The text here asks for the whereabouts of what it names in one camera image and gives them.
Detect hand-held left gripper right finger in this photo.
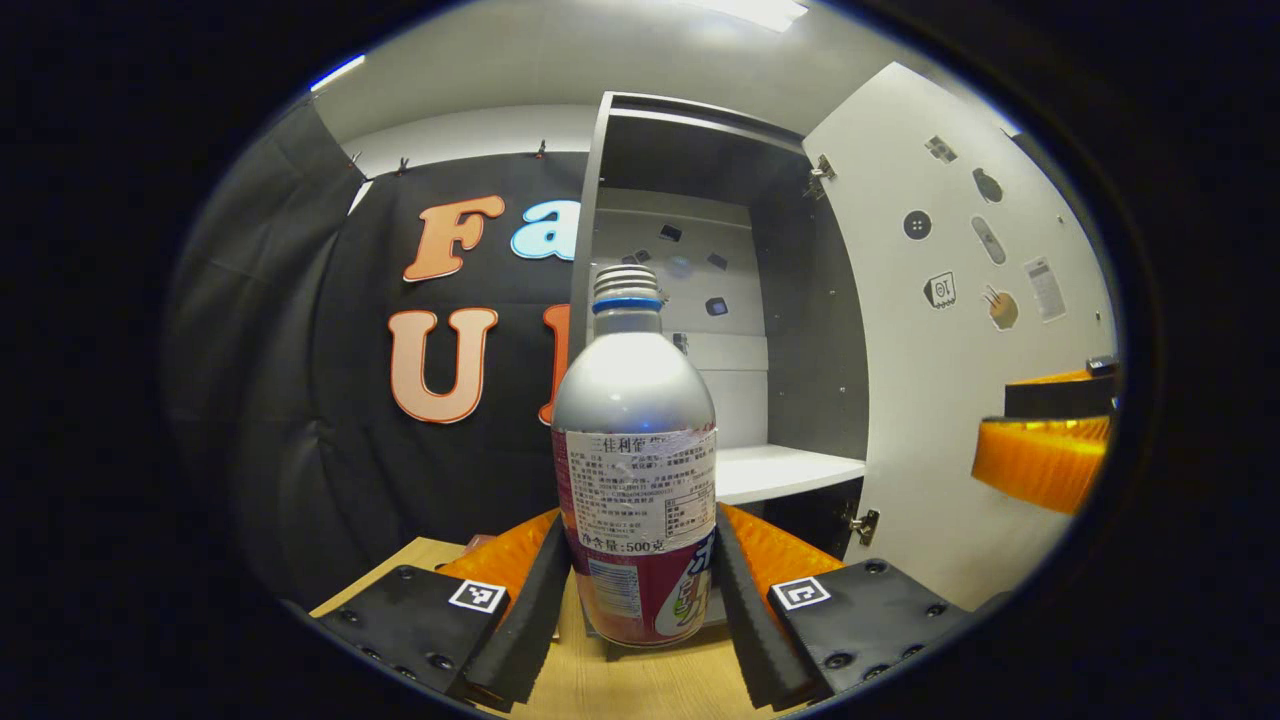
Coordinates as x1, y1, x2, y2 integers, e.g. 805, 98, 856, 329
712, 502, 976, 713

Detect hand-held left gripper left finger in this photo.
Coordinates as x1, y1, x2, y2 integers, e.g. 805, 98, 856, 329
312, 508, 573, 714

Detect white cabinet door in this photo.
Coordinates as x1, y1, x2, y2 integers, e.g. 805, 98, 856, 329
803, 62, 1119, 613

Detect silver bottle with red label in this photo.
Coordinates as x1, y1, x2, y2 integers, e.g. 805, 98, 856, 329
551, 264, 719, 649

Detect grey cabinet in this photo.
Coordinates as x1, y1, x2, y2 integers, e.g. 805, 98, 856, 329
568, 92, 871, 566

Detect white cabinet shelf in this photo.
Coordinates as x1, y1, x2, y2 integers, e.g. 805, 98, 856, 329
712, 443, 867, 506

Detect black backdrop cloth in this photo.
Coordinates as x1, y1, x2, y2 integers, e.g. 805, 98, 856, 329
165, 98, 591, 611

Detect ceiling light strip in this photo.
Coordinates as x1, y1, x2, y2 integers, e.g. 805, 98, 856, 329
310, 53, 367, 93
680, 0, 809, 33

